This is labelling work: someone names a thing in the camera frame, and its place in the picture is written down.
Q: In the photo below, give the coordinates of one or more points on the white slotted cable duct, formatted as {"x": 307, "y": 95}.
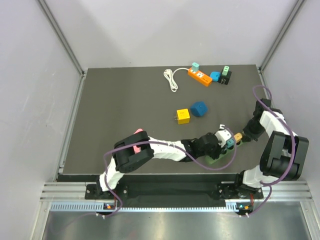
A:
{"x": 108, "y": 207}

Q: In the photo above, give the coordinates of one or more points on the mint green charger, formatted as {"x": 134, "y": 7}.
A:
{"x": 225, "y": 71}

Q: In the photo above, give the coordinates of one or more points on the black socket block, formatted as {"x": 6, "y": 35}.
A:
{"x": 224, "y": 79}

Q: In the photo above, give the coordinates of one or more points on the green power strip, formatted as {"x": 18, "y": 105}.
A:
{"x": 210, "y": 161}

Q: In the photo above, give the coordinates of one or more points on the teal plug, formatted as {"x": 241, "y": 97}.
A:
{"x": 230, "y": 143}

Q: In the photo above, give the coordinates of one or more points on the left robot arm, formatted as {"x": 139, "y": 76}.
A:
{"x": 136, "y": 150}

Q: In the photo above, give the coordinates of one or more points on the blue cube plug adapter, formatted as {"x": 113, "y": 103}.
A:
{"x": 199, "y": 109}

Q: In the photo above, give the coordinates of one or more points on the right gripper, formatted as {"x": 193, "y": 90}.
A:
{"x": 247, "y": 135}

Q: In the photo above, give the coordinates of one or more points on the blue rounded plug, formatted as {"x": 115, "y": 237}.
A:
{"x": 215, "y": 76}

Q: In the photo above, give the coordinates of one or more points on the orange power strip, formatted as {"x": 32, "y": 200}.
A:
{"x": 200, "y": 77}

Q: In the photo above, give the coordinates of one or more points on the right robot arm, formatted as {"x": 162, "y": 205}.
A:
{"x": 282, "y": 153}

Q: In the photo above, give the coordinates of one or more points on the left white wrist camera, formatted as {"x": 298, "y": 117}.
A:
{"x": 223, "y": 135}

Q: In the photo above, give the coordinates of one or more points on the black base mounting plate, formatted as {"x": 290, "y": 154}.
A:
{"x": 130, "y": 190}

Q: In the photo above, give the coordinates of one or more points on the yellow plug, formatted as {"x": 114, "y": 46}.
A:
{"x": 238, "y": 137}

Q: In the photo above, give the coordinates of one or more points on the teal charger on orange strip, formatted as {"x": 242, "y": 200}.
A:
{"x": 195, "y": 66}

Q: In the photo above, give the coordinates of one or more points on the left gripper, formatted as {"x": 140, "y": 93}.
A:
{"x": 218, "y": 150}

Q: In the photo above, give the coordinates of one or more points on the yellow cube plug adapter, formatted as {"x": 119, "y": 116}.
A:
{"x": 182, "y": 116}

